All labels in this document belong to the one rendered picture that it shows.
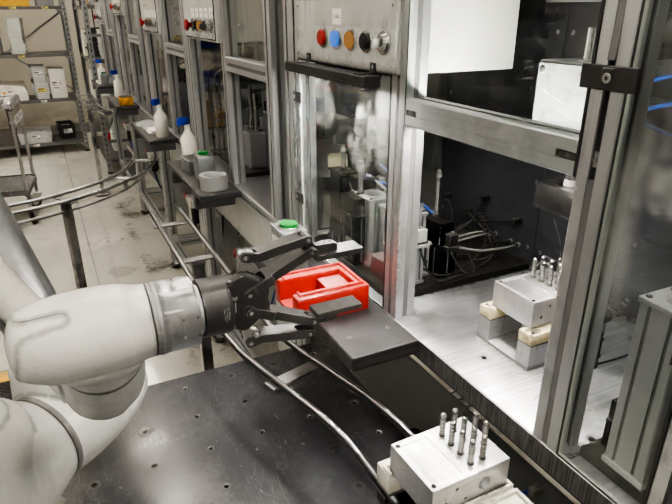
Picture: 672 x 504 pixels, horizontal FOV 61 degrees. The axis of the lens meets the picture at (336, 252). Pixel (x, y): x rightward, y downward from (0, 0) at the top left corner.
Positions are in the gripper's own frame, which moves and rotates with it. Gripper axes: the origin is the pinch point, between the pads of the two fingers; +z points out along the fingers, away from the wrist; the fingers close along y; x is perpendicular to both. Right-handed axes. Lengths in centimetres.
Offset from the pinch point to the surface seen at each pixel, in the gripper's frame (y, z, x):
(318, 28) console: 31, 20, 51
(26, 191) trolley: -86, -56, 391
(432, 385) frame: -47, 38, 26
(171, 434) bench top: -44, -22, 33
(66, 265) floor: -112, -38, 302
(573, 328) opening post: -2.1, 21.4, -22.2
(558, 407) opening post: -14.3, 21.4, -22.1
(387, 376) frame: -57, 38, 46
